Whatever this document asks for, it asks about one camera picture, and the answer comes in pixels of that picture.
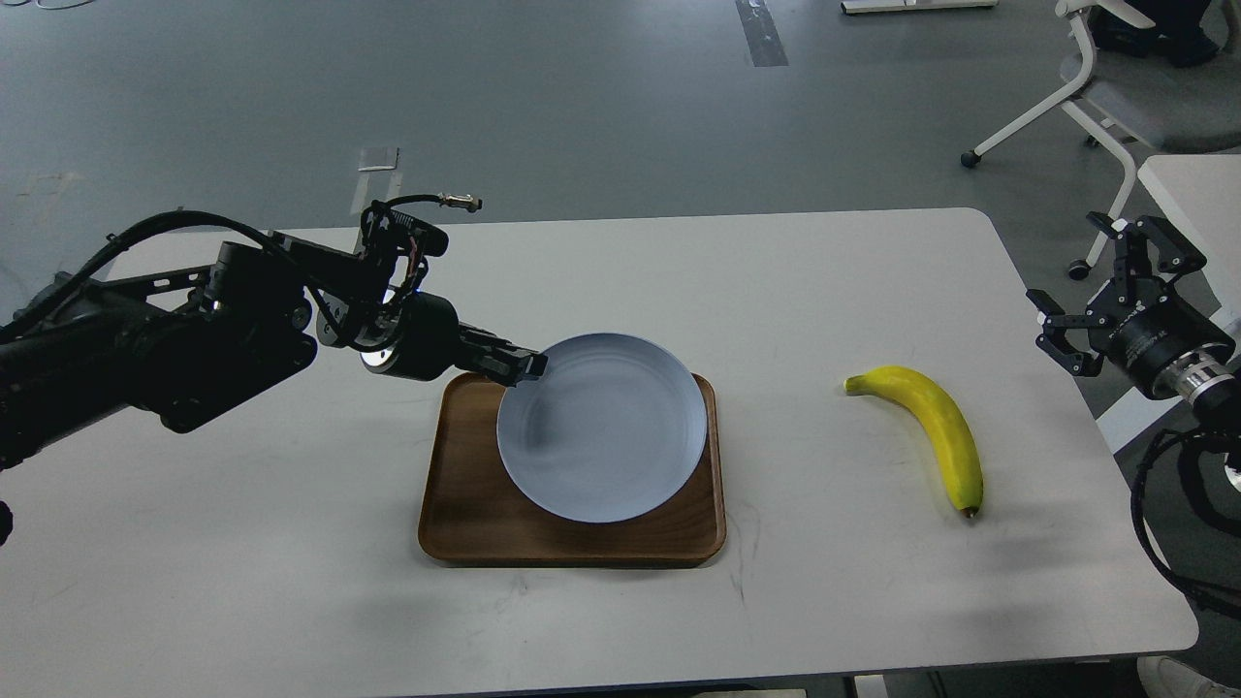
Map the white grey office chair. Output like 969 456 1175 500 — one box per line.
959 0 1241 282

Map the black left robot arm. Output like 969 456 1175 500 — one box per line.
1 194 547 469

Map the brown wooden tray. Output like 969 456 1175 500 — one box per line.
418 374 727 569

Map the yellow banana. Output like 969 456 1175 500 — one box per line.
843 364 985 520

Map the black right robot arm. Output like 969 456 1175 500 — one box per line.
1028 211 1240 619

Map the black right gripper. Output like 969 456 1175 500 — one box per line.
1028 211 1237 401

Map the blue round plate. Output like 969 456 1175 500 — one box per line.
496 333 709 524

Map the white shoe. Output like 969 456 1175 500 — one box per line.
1136 655 1240 697

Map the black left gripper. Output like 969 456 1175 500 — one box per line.
361 292 549 386

